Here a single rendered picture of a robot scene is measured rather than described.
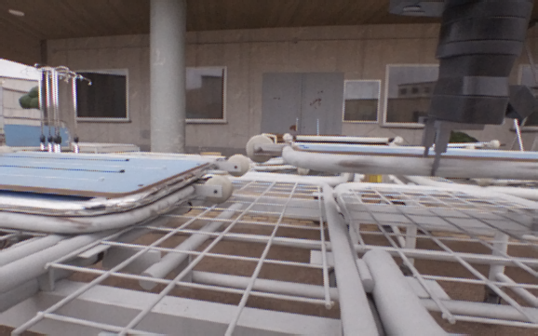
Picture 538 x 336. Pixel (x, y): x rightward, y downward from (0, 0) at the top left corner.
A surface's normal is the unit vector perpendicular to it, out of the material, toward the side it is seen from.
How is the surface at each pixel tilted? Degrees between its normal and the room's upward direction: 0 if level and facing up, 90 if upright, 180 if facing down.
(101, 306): 90
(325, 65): 90
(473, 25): 98
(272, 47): 90
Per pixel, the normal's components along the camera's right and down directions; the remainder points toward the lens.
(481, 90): -0.05, -0.05
